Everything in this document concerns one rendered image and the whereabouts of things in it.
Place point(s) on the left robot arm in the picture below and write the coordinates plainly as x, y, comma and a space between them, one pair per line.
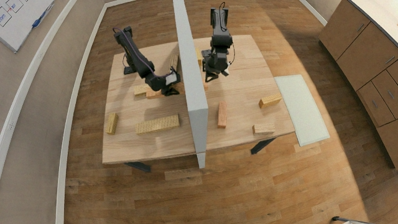
220, 40

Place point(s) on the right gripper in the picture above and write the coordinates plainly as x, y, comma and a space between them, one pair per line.
166, 83

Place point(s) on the light grey panel with slot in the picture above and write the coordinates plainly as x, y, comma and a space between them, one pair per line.
194, 90

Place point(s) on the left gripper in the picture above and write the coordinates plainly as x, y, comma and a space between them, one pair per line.
208, 66

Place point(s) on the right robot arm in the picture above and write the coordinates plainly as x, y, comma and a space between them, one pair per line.
133, 56

